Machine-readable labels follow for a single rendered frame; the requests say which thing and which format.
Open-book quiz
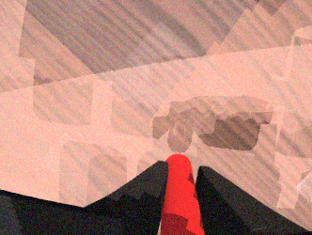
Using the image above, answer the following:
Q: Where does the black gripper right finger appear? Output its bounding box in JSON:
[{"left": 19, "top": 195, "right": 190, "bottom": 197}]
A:
[{"left": 195, "top": 166, "right": 312, "bottom": 235}]

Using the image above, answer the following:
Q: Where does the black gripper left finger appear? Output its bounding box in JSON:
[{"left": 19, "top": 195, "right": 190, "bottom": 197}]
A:
[{"left": 0, "top": 160, "right": 170, "bottom": 235}]

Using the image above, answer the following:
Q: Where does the red peg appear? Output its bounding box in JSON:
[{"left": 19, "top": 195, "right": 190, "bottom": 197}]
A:
[{"left": 160, "top": 154, "right": 205, "bottom": 235}]

